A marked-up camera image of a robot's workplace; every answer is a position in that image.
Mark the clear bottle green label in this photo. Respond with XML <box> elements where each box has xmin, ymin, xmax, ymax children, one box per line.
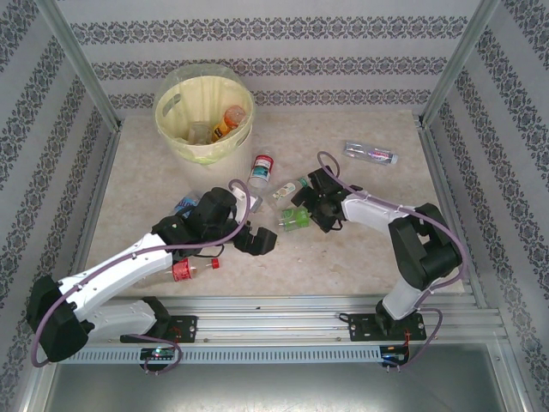
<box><xmin>276</xmin><ymin>204</ymin><xmax>313</xmax><ymax>233</ymax></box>

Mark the orange juice bottle yellow label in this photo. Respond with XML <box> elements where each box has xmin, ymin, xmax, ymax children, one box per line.
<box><xmin>213</xmin><ymin>105</ymin><xmax>249</xmax><ymax>143</ymax></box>

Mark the cream plastic waste bin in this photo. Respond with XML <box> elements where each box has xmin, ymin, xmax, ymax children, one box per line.
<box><xmin>154</xmin><ymin>70</ymin><xmax>257</xmax><ymax>192</ymax></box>

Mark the clear bottle white leaf label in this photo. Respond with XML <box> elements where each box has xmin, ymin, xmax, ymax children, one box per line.
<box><xmin>268</xmin><ymin>177</ymin><xmax>311</xmax><ymax>203</ymax></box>

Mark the water bottle large blue label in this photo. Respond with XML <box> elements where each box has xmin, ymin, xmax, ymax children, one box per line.
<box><xmin>172</xmin><ymin>195</ymin><xmax>202</xmax><ymax>215</ymax></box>

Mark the bottle with teal red label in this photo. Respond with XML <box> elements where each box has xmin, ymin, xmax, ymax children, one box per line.
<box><xmin>247</xmin><ymin>149</ymin><xmax>275</xmax><ymax>191</ymax></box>

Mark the cola bottle red label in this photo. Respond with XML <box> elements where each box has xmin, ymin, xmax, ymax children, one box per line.
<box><xmin>170</xmin><ymin>257</ymin><xmax>222</xmax><ymax>285</ymax></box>

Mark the clear bottle purple label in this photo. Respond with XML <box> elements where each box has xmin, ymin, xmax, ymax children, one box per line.
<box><xmin>342</xmin><ymin>141</ymin><xmax>400</xmax><ymax>167</ymax></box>

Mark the small green circuit board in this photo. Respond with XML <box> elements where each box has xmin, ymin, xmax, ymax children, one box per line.
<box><xmin>380</xmin><ymin>352</ymin><xmax>411</xmax><ymax>367</ymax></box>
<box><xmin>140</xmin><ymin>347</ymin><xmax>179</xmax><ymax>362</ymax></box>

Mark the grey metal base panel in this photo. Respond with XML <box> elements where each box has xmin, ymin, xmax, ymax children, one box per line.
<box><xmin>42</xmin><ymin>364</ymin><xmax>516</xmax><ymax>412</ymax></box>

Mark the pale yellow plastic basket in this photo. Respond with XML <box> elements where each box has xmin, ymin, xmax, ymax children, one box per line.
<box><xmin>153</xmin><ymin>63</ymin><xmax>257</xmax><ymax>167</ymax></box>

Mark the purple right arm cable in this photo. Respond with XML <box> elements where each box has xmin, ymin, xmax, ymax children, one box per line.
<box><xmin>317</xmin><ymin>150</ymin><xmax>468</xmax><ymax>371</ymax></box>

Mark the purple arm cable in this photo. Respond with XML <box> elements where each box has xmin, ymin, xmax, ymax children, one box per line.
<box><xmin>32</xmin><ymin>179</ymin><xmax>252</xmax><ymax>375</ymax></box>
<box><xmin>317</xmin><ymin>150</ymin><xmax>468</xmax><ymax>371</ymax></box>

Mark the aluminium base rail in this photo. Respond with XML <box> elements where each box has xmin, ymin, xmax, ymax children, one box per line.
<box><xmin>40</xmin><ymin>294</ymin><xmax>505</xmax><ymax>347</ymax></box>

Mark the grey slotted cable duct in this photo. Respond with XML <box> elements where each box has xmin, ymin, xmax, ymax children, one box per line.
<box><xmin>57</xmin><ymin>345</ymin><xmax>383</xmax><ymax>366</ymax></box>

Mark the aluminium side rail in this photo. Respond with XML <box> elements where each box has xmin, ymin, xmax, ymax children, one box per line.
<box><xmin>57</xmin><ymin>126</ymin><xmax>125</xmax><ymax>314</ymax></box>
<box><xmin>416</xmin><ymin>122</ymin><xmax>490</xmax><ymax>310</ymax></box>

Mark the aluminium corner post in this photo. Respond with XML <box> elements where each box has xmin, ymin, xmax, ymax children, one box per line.
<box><xmin>419</xmin><ymin>0</ymin><xmax>502</xmax><ymax>130</ymax></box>
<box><xmin>33</xmin><ymin>0</ymin><xmax>125</xmax><ymax>132</ymax></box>

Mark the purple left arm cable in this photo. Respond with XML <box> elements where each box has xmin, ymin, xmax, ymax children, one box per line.
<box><xmin>32</xmin><ymin>179</ymin><xmax>252</xmax><ymax>375</ymax></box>

